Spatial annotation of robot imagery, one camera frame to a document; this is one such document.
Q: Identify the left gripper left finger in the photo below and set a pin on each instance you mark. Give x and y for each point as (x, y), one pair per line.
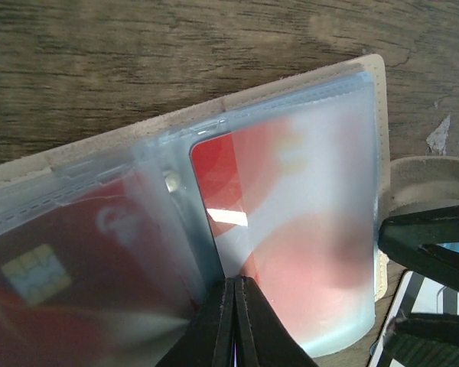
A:
(209, 337)

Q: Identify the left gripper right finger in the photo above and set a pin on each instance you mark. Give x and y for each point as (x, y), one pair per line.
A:
(261, 339)

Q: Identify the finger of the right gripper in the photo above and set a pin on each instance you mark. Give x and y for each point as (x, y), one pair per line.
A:
(423, 339)
(415, 240)

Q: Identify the white card red circle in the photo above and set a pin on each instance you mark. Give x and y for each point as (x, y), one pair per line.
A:
(291, 203)

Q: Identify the red card black stripe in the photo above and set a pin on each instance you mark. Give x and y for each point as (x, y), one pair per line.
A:
(89, 279)

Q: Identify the beige leather card holder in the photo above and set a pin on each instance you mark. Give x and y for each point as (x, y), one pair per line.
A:
(157, 153)

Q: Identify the white black red card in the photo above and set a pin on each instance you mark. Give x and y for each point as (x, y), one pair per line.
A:
(416, 294)

